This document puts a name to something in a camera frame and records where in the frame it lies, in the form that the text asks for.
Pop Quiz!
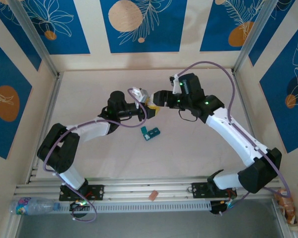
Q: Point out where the teal pill organizer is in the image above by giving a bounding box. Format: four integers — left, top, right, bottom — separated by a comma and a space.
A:
140, 126, 161, 142

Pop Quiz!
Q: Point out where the clear plastic water bottle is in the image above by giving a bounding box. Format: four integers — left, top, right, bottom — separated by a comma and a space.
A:
10, 197, 61, 216

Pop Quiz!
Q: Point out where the orange snack package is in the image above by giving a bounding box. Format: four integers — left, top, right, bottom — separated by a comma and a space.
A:
274, 188, 298, 226

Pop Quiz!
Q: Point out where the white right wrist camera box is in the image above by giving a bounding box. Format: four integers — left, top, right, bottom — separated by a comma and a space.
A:
168, 73, 182, 95

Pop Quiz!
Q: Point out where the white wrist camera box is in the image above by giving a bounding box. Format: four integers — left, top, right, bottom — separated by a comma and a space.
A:
168, 73, 182, 95
131, 86, 150, 110

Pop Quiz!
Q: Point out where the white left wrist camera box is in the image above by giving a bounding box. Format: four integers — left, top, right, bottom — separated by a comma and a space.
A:
131, 86, 150, 110

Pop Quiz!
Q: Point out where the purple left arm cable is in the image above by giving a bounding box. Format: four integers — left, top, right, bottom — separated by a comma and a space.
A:
43, 88, 149, 223

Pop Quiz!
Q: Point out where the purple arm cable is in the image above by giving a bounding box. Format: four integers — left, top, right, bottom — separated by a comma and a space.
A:
43, 88, 149, 223
177, 61, 291, 216

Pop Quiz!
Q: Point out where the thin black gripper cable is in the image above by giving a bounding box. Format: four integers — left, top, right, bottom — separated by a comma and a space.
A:
178, 109, 200, 122

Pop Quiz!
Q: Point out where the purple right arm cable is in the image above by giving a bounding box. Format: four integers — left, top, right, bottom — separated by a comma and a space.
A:
177, 61, 291, 216

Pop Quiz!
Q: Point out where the aluminium side rail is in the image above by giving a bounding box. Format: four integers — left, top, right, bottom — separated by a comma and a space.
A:
232, 71, 269, 179
27, 73, 63, 184

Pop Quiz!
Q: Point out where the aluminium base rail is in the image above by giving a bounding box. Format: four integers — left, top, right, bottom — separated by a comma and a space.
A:
14, 175, 281, 199

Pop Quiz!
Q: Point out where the aluminium frame post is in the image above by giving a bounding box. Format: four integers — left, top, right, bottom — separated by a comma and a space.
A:
8, 0, 61, 78
231, 0, 274, 74

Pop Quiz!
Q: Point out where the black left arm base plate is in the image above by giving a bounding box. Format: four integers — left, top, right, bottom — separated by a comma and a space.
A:
59, 184, 105, 201

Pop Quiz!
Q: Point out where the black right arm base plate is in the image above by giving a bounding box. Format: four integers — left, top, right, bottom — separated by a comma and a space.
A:
191, 182, 237, 199

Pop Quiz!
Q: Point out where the white slotted cable duct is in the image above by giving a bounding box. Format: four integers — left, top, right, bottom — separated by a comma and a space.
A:
57, 201, 212, 213

